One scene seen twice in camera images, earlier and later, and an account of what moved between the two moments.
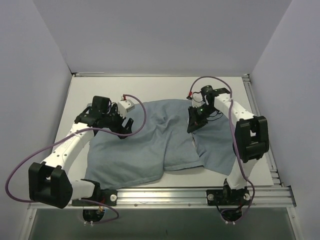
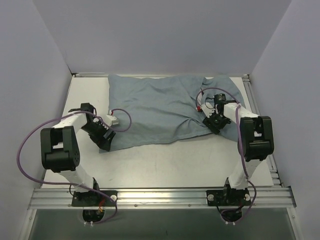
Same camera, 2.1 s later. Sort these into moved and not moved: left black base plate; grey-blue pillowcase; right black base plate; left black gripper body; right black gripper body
Moved: grey-blue pillowcase; right black gripper body; left black gripper body
Not moved: right black base plate; left black base plate
